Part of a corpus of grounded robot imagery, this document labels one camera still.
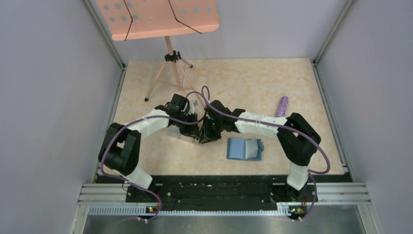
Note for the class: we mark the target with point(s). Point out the clear plastic box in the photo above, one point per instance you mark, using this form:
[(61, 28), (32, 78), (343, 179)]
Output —
[(173, 131)]

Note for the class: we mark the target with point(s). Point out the purple glitter cylinder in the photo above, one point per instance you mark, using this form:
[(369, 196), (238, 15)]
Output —
[(282, 107)]

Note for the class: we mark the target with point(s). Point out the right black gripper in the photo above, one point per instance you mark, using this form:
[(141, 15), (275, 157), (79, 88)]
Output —
[(207, 136)]

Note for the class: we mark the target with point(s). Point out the blue card holder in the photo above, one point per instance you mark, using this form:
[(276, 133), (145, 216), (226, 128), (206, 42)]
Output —
[(244, 149)]

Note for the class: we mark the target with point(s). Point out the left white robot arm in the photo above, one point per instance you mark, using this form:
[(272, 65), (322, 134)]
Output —
[(121, 146)]

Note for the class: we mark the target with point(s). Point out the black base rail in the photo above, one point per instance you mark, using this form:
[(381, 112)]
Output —
[(218, 192)]

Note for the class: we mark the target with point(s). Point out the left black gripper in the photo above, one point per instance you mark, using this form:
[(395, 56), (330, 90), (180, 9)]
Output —
[(192, 130)]

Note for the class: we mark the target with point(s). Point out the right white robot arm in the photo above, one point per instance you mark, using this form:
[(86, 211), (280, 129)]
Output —
[(298, 139)]

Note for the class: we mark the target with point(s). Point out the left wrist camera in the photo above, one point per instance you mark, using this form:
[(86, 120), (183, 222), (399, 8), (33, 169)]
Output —
[(192, 105)]

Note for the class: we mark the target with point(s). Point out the pink music stand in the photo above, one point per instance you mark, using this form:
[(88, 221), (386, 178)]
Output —
[(142, 19)]

